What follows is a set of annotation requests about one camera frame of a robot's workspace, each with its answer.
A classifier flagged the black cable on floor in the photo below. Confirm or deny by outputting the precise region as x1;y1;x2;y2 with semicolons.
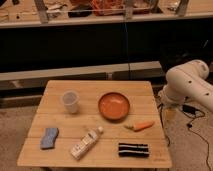
181;104;213;171

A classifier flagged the orange toy carrot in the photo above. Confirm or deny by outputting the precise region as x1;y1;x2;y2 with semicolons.
125;121;155;132

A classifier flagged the white plastic bottle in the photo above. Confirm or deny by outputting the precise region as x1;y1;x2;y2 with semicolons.
70;126;104;160

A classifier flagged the clear plastic cup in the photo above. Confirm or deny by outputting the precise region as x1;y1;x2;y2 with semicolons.
61;91;79;114

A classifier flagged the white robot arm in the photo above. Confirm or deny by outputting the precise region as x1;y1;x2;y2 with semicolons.
160;60;213;112

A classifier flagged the wooden slatted table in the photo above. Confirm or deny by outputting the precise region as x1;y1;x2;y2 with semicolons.
17;79;173;169

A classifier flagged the blue sponge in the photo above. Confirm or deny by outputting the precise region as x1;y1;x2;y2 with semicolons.
40;128;59;150

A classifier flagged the black white striped block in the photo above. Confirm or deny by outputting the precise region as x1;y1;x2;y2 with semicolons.
118;143;149;158

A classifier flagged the long workbench shelf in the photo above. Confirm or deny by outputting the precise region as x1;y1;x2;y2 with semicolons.
0;0;213;29

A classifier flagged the orange ceramic bowl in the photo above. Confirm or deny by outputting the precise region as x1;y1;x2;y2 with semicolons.
98;92;130;121

